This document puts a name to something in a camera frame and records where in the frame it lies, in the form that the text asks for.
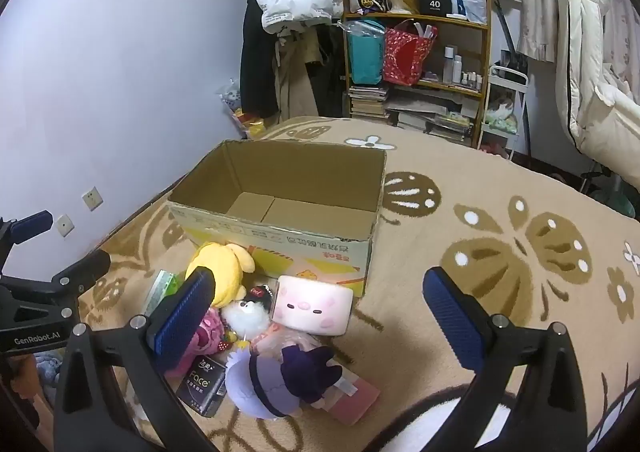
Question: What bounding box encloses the teal bag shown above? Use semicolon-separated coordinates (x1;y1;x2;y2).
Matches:
346;19;387;85

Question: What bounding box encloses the black tissue pack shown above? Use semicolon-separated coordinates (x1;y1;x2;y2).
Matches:
175;357;228;418

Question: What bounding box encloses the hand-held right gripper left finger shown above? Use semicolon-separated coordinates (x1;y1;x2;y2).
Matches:
52;267;221;452

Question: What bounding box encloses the black coat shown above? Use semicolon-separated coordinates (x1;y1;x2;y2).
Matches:
239;0;281;118

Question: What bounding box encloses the pink plastic-wrapped package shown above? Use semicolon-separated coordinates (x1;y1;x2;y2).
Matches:
250;322;381;425

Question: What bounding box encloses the yellow plush toy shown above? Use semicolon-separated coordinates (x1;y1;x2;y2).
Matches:
185;242;256;308

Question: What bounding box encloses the white metal cart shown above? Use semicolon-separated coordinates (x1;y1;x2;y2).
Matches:
482;64;531;163

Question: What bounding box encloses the blue fuzzy clothing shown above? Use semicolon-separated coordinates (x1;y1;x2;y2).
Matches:
30;352;63;405

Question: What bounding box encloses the pile of magazines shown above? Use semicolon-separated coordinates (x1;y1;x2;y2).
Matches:
390;94;477;143

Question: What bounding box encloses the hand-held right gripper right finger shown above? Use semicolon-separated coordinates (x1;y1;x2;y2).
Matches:
370;267;591;452

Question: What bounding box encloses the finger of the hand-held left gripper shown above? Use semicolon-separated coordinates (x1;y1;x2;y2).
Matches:
0;249;112;305
0;211;54;278

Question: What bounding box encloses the white fluffy plush keychain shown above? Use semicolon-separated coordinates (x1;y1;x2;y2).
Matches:
219;284;276;350

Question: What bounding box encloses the beige coat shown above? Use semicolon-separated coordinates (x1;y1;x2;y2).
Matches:
272;27;321;120

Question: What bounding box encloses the cardboard box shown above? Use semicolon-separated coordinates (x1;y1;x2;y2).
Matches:
166;139;388;300

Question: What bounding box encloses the group of cosmetic bottles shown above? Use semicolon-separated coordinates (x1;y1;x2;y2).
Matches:
442;46;484;89

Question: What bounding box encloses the red patterned bag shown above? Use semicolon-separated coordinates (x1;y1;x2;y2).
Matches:
382;19;438;87

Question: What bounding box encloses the pink pig plush pillow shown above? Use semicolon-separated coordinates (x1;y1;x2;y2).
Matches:
271;274;353;337

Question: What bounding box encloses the stack of books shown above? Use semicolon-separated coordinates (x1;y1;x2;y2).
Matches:
347;84;391;125

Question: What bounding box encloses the purple-haired plush doll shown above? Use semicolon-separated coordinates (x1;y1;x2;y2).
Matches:
224;344;346;420

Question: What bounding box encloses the white duvet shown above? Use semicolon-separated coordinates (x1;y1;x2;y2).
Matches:
555;0;640;168

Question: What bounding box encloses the bag of snacks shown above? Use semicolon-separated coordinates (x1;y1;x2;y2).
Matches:
217;79;266;139

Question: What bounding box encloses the green tissue pack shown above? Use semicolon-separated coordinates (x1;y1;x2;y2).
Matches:
142;269;183;315

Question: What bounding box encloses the dark hanging garment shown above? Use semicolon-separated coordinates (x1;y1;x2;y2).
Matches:
315;24;349;119

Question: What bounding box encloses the magenta plush toy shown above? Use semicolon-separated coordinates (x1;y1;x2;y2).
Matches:
165;307;226;378

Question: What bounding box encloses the wooden shelf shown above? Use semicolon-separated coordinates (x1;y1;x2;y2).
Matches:
337;0;493;148

